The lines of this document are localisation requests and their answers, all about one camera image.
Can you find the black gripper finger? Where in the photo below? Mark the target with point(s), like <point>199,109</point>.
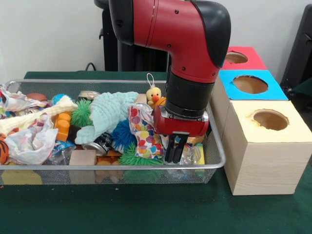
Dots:
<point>170,148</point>
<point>180,148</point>

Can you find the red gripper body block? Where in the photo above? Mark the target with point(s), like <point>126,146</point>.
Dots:
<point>180,127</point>

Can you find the clear plastic bottle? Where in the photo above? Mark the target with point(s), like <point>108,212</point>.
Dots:
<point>191,155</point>

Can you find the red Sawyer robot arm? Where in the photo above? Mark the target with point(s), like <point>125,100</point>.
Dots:
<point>175,29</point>

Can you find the shallow clear mesh bin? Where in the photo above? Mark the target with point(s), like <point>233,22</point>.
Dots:
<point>97,175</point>

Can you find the wooden box with three holes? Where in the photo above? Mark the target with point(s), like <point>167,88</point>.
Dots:
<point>263,165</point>

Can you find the wooden burger toy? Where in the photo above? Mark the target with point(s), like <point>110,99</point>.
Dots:
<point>196,140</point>

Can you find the colourful polka-dot cloth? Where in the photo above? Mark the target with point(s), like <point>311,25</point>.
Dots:
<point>144,136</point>

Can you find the small orange basketball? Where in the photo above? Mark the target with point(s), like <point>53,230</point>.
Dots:
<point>161,101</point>

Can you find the yellow duck toy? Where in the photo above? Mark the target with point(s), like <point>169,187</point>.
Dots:
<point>153,93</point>

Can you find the dark green tablecloth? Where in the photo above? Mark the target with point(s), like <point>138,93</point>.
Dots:
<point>146,209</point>

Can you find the mint green knit cloth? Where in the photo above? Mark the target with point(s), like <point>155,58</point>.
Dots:
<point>112,112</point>

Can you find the black drink can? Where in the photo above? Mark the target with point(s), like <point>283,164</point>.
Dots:
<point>97,145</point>

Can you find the green spiky ball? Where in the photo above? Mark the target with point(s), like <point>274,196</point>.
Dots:
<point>80,113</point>

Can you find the dark green side table cloth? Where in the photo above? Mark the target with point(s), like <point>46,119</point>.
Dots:
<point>303,87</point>

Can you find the white plastic bag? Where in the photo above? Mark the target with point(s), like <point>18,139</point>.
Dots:
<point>31,144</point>

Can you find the cream cloth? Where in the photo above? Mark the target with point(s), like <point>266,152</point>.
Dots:
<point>34,118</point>

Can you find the black floor stand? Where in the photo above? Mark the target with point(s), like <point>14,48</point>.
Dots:
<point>300,53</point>

